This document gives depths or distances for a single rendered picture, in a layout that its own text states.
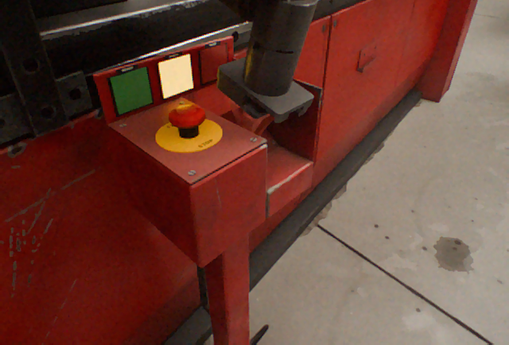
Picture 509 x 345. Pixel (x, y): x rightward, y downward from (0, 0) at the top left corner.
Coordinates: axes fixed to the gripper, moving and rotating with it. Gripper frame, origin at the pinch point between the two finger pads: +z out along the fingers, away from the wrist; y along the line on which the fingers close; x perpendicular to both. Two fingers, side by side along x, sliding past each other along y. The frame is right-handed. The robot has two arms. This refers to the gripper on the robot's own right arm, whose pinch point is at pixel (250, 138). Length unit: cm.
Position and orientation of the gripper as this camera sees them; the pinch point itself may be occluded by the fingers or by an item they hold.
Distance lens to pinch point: 48.1
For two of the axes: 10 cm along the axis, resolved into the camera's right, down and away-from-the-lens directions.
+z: -2.0, 6.9, 7.0
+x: -6.9, 4.0, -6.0
